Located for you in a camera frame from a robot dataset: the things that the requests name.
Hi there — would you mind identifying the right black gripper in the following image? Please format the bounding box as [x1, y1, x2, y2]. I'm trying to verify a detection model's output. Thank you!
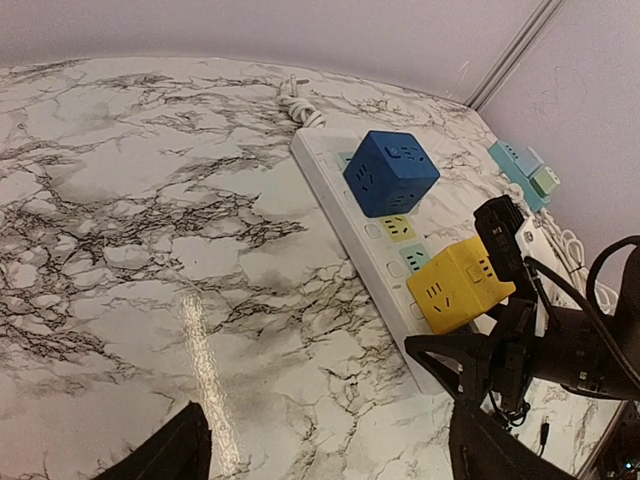
[404, 298, 537, 414]

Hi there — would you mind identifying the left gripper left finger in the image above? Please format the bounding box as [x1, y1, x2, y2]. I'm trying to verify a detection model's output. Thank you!
[95, 402, 212, 480]

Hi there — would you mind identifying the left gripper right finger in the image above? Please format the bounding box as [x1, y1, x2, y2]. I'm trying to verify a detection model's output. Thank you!
[449, 401, 573, 480]

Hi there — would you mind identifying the black power adapter with cable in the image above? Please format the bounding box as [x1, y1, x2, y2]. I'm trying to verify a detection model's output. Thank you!
[487, 389, 554, 456]

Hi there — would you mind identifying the yellow cube socket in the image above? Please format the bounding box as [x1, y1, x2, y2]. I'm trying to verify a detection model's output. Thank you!
[407, 235, 516, 335]

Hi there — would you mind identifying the white multicolour power strip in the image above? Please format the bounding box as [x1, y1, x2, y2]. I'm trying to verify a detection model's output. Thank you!
[274, 74, 481, 396]

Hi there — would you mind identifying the green usb charger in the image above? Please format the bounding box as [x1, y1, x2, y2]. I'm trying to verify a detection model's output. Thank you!
[530, 166, 561, 197]

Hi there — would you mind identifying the blue cube socket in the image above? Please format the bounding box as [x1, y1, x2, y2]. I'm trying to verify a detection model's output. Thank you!
[343, 130, 440, 218]

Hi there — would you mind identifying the light blue usb charger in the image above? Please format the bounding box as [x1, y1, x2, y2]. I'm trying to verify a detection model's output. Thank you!
[514, 147, 544, 178]

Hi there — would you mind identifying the teal power strip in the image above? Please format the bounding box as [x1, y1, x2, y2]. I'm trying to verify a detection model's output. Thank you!
[487, 139, 616, 316]

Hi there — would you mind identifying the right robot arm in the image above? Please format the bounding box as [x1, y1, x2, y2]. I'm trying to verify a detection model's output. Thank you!
[404, 233, 639, 413]

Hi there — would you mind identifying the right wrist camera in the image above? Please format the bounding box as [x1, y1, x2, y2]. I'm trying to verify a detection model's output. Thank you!
[474, 195, 549, 301]

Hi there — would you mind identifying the right aluminium frame post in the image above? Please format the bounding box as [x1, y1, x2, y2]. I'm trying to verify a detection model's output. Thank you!
[465, 0, 565, 111]

